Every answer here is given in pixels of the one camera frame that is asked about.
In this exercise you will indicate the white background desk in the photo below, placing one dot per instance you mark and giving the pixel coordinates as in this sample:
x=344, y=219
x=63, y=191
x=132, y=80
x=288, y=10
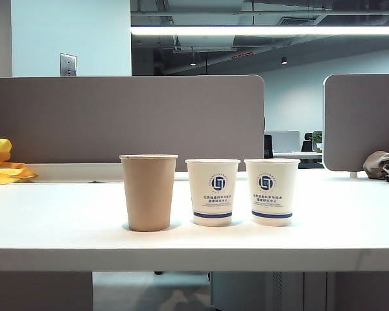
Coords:
x=308, y=155

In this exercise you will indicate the grey table leg panel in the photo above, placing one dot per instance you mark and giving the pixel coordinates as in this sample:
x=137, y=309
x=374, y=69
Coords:
x=39, y=291

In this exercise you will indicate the black ceiling spotlight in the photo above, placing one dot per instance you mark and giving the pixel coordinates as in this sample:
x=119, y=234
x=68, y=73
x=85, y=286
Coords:
x=283, y=60

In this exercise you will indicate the metal wall switch plate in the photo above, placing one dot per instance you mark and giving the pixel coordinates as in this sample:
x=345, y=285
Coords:
x=68, y=64

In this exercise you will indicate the white paper cup blue logo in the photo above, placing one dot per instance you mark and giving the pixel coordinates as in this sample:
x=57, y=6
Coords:
x=212, y=204
x=272, y=204

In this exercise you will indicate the brown fabric bag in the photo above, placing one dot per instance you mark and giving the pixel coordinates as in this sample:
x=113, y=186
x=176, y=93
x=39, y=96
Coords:
x=376, y=163

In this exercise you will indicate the tall brown paper cup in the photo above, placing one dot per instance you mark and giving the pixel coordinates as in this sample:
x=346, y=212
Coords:
x=148, y=194

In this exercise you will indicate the narrow grey desk divider panel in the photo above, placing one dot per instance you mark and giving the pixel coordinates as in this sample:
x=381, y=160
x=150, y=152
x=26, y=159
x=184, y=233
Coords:
x=363, y=123

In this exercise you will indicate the wide grey desk divider panel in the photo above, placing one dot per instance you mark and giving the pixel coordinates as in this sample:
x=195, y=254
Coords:
x=116, y=116

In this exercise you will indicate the white background desk screen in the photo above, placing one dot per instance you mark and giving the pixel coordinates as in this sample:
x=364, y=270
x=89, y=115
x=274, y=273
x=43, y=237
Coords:
x=283, y=141

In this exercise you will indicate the green potted plant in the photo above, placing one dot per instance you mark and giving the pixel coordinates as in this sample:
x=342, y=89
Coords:
x=318, y=137

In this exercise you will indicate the yellow crumpled cloth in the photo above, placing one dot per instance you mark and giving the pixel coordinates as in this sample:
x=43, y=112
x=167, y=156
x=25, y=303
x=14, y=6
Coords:
x=3, y=171

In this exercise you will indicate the black office chair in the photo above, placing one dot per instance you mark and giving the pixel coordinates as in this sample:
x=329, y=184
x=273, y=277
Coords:
x=307, y=142

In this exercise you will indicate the long ceiling light strip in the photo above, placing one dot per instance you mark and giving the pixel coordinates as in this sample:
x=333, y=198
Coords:
x=246, y=30

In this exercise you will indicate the grey under-desk cabinet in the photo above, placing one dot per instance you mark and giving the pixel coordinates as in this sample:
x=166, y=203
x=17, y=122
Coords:
x=262, y=291

